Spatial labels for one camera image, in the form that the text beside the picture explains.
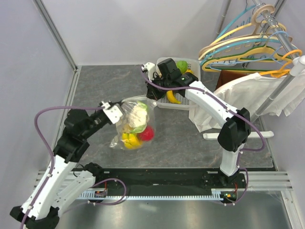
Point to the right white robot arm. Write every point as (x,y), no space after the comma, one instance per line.
(234,123)

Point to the orange clothes hanger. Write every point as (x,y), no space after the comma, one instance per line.
(283,70)

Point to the green clothes hanger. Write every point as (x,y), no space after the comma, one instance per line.
(264,54)

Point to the clear polka dot zip bag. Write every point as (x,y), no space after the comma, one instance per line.
(123,127)

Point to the white perforated plastic basket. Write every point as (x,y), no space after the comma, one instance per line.
(194,66)

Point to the beige clothes hanger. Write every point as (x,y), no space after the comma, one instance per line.
(230,33)

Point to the white cloth garment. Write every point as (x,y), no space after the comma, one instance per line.
(250,92)

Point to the green bumpy fruit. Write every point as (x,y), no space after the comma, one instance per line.
(182,66)

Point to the brown folded cloth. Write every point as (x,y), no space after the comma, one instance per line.
(227,76)

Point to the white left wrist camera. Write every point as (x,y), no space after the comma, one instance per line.
(112,110)

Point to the red apple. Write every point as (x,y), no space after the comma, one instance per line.
(147,134)

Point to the white cauliflower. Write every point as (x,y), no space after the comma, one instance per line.
(138,117)

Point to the slotted cable duct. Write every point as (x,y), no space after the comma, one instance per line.
(159,193)

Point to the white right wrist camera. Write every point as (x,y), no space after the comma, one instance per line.
(149,68)

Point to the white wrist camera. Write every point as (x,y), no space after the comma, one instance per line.
(112,110)
(149,68)

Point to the yellow clothes hanger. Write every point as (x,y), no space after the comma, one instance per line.
(226,50)

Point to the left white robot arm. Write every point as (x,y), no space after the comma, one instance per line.
(47,203)

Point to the aluminium frame post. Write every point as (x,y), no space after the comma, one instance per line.
(55,33)

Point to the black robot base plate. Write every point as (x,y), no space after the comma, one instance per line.
(124,178)

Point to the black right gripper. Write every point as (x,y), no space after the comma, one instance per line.
(152,93)

